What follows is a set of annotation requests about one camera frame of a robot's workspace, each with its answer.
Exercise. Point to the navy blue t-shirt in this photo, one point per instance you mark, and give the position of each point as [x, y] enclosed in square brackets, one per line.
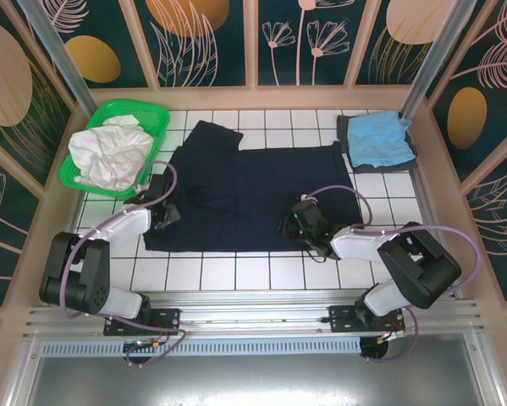
[257, 190]

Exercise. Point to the green plastic basket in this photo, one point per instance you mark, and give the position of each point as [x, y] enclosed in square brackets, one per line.
[109, 108]

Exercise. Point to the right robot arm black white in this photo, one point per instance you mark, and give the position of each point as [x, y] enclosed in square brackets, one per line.
[418, 266]

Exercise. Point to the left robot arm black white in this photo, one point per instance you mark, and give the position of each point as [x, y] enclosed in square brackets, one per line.
[75, 275]

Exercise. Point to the white t-shirt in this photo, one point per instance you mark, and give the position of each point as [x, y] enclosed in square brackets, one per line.
[109, 152]

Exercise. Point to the grey folded t-shirt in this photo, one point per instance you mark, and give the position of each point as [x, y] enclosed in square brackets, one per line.
[342, 131]

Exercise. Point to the light blue folded t-shirt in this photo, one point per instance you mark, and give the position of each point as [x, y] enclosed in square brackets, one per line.
[376, 139]

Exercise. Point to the grey metal sheet panel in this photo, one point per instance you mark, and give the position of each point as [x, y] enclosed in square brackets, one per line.
[253, 380]

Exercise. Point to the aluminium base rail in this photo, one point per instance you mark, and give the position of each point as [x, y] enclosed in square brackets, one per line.
[253, 304]

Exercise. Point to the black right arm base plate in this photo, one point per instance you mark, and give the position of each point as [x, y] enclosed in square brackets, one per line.
[342, 317]

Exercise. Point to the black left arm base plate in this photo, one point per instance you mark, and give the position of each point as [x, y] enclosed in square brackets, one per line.
[164, 319]

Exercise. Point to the aluminium frame post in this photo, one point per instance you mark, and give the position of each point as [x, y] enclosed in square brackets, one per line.
[431, 59]
[67, 67]

